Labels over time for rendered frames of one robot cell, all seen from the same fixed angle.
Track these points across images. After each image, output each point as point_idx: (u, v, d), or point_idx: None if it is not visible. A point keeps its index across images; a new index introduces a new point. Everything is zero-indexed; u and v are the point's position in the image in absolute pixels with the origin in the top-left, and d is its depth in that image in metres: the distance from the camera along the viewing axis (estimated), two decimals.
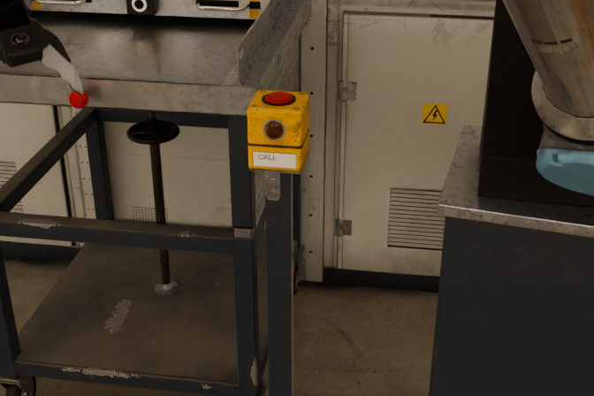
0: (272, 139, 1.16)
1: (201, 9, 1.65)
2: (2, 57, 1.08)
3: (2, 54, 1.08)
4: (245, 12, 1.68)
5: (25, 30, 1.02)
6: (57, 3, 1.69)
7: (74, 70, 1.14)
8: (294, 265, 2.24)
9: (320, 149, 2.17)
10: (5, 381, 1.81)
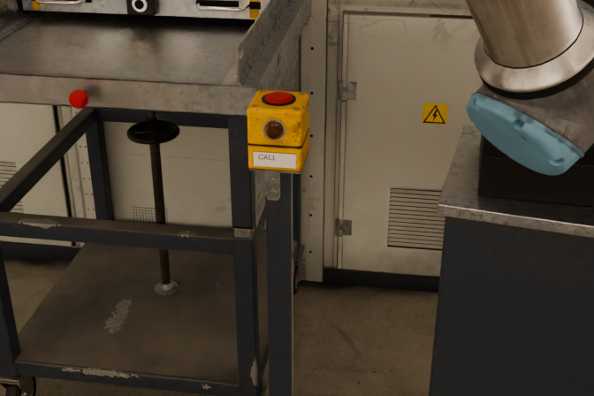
0: (272, 139, 1.16)
1: (201, 9, 1.65)
2: None
3: None
4: (245, 12, 1.68)
5: None
6: (57, 3, 1.69)
7: None
8: (294, 265, 2.24)
9: (320, 149, 2.17)
10: (5, 381, 1.81)
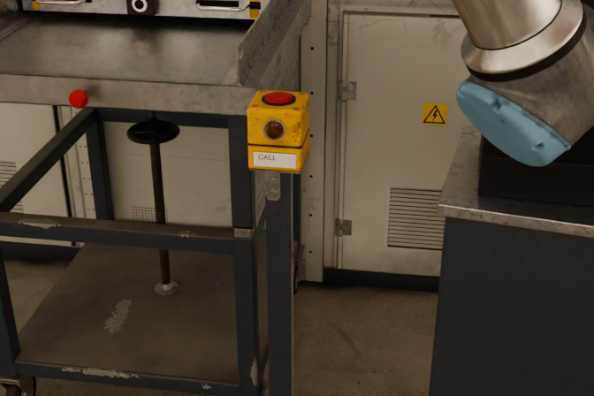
0: (272, 139, 1.16)
1: (201, 9, 1.65)
2: None
3: None
4: (245, 12, 1.68)
5: None
6: (57, 3, 1.69)
7: None
8: (294, 265, 2.24)
9: (320, 149, 2.17)
10: (5, 381, 1.81)
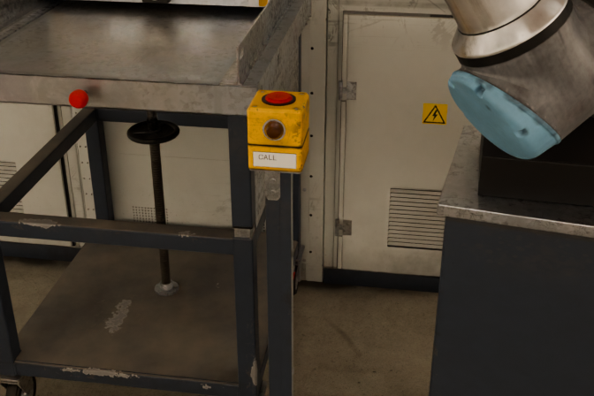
0: (272, 139, 1.16)
1: None
2: None
3: None
4: (255, 0, 1.77)
5: None
6: None
7: None
8: (294, 265, 2.24)
9: (320, 149, 2.17)
10: (5, 381, 1.81)
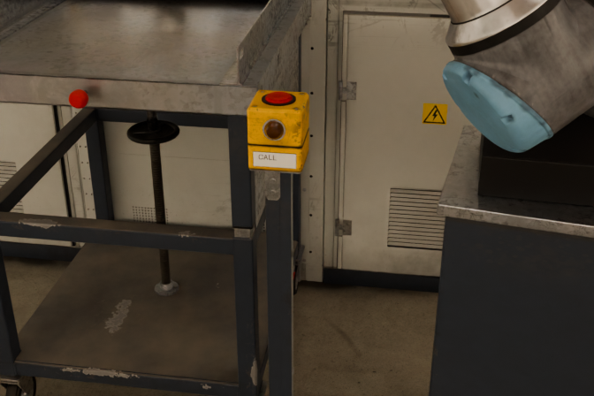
0: (272, 139, 1.16)
1: None
2: None
3: None
4: None
5: None
6: None
7: None
8: (294, 265, 2.24)
9: (320, 149, 2.17)
10: (5, 381, 1.81)
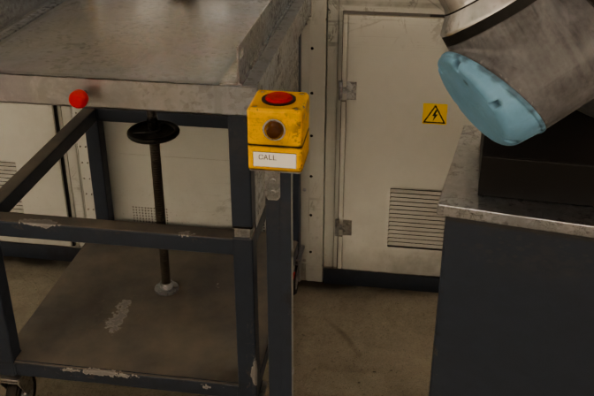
0: (272, 139, 1.16)
1: None
2: None
3: None
4: None
5: None
6: None
7: None
8: (294, 265, 2.24)
9: (320, 149, 2.17)
10: (5, 381, 1.81)
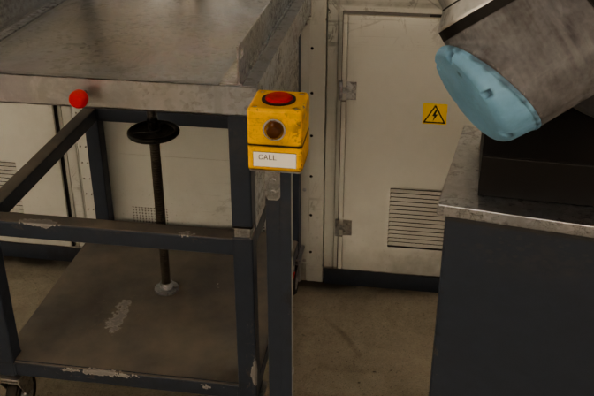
0: (272, 139, 1.16)
1: None
2: None
3: None
4: None
5: None
6: None
7: None
8: (294, 265, 2.24)
9: (320, 149, 2.17)
10: (5, 381, 1.81)
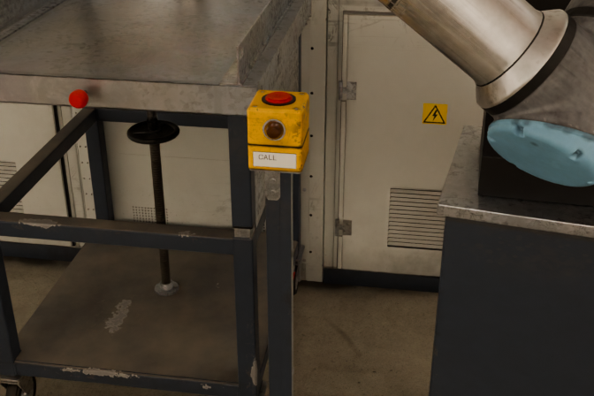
0: (272, 139, 1.16)
1: None
2: None
3: None
4: None
5: None
6: None
7: None
8: (294, 265, 2.24)
9: (320, 149, 2.17)
10: (5, 381, 1.81)
